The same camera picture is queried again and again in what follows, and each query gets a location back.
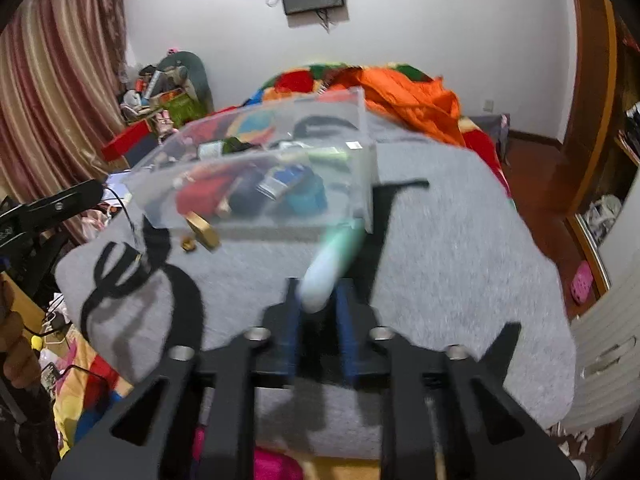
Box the gold perfume bottle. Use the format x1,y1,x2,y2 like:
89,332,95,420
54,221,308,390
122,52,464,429
181,212,220,252

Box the mint green tube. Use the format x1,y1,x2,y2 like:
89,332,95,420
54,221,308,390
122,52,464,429
296,219,366,313

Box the green glass spray bottle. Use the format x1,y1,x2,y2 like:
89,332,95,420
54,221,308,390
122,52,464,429
196,136,260,160

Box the purple black cosmetic bottle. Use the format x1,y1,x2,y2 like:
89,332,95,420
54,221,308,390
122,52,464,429
233,168,267,218

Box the teal tape roll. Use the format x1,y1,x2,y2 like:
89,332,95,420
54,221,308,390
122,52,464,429
284,174,328,217

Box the blue barcode box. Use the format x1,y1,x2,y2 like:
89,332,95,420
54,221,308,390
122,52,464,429
257,165,309,200

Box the clear plastic storage bin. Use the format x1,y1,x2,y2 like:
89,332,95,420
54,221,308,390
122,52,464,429
124,88,376,233

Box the person's left hand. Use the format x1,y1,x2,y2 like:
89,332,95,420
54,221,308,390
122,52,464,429
0,280,41,389

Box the red box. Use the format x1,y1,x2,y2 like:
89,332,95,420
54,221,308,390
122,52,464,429
101,119,152,162

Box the grey blanket black letters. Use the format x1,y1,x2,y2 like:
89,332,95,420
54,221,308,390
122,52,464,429
55,114,576,428

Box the striped red gold curtain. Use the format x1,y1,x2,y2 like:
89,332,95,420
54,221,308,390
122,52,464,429
1,0,126,203

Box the pink slipper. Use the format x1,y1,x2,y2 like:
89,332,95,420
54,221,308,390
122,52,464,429
570,261,593,304

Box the green cardboard box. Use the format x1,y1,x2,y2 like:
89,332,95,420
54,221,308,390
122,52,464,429
124,86,212,128

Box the wooden door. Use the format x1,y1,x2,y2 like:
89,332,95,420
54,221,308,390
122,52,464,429
561,0,618,222

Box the light green cylinder stick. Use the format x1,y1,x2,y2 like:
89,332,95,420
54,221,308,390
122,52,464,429
278,146,350,165

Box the orange jacket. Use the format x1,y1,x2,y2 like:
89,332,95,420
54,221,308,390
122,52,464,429
329,67,465,148

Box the colourful patchwork quilt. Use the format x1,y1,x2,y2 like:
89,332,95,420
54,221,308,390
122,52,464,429
249,62,436,106

